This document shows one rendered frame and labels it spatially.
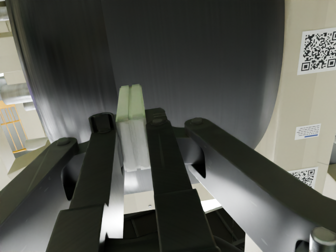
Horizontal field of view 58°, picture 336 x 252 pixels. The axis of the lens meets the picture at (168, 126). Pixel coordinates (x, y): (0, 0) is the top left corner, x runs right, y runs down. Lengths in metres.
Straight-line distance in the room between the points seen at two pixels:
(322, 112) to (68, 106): 0.48
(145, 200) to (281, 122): 0.55
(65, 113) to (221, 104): 0.16
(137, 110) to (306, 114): 0.50
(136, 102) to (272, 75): 0.21
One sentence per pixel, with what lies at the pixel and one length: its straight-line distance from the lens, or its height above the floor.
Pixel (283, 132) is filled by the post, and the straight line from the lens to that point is 0.63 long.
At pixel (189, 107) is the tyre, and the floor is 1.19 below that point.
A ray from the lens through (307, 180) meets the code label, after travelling 0.73.
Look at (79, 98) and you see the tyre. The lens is 0.31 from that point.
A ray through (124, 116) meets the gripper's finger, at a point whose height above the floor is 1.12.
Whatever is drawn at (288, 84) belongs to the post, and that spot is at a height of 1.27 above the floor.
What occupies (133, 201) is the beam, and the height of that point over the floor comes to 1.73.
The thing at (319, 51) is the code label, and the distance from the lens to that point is 0.59.
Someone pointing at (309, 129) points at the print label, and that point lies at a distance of 0.65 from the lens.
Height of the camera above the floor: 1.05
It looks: 30 degrees up
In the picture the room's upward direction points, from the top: 174 degrees clockwise
